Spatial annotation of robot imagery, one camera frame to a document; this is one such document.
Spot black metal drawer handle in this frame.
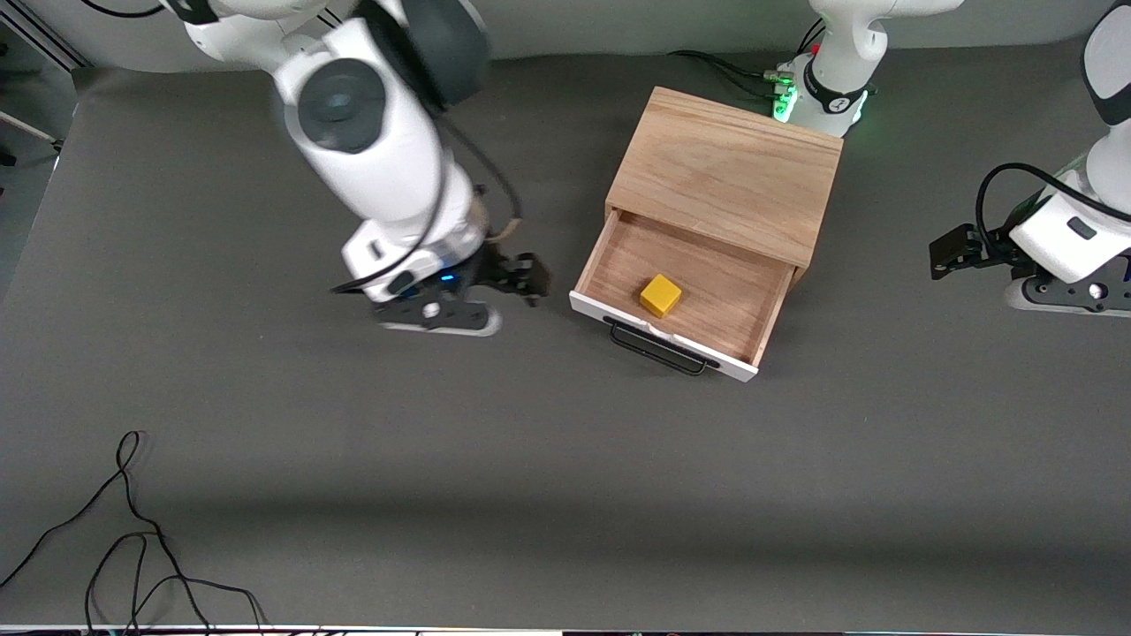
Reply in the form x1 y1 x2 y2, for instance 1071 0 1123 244
605 318 721 377

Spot wooden cabinet box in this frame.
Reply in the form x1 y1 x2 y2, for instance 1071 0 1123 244
603 86 845 288

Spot black left arm base cables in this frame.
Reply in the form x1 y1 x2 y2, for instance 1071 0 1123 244
667 19 827 102

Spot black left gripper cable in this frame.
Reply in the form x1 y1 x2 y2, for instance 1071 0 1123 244
975 163 1131 259

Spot aluminium frame rail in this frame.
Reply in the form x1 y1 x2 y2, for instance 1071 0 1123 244
0 18 91 73

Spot thin black loose cable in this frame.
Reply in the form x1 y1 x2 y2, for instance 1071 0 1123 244
84 530 269 635
0 430 213 635

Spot wooden drawer with white front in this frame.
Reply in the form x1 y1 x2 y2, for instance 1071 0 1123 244
568 208 796 382

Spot yellow block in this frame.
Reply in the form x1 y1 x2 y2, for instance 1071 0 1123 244
640 274 684 319

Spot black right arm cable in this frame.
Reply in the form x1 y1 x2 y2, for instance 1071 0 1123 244
331 115 524 297

